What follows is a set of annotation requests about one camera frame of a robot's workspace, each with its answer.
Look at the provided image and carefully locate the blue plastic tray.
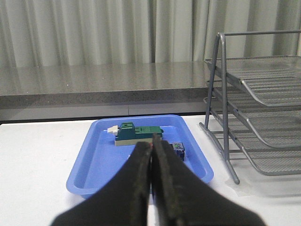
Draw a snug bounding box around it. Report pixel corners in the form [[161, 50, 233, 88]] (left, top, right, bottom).
[[66, 114, 214, 199]]

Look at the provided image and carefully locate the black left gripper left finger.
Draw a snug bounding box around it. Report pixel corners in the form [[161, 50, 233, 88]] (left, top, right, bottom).
[[52, 142, 151, 226]]

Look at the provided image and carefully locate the grey metal rack frame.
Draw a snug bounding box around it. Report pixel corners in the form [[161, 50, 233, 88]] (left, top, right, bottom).
[[199, 30, 301, 185]]

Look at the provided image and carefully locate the pale pleated curtain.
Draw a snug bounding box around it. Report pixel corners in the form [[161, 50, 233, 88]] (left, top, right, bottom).
[[0, 0, 301, 67]]

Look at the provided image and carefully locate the red emergency stop push button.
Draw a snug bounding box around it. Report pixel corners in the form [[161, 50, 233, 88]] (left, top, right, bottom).
[[150, 141, 185, 161]]

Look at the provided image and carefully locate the green and beige electrical module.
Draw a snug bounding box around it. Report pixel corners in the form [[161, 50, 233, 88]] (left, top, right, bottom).
[[107, 122, 164, 146]]

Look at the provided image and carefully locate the grey stone counter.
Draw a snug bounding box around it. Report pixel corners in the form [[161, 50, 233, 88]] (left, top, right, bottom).
[[0, 62, 209, 121]]

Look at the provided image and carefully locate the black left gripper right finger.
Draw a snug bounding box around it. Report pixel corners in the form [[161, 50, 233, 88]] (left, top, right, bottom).
[[151, 135, 265, 226]]

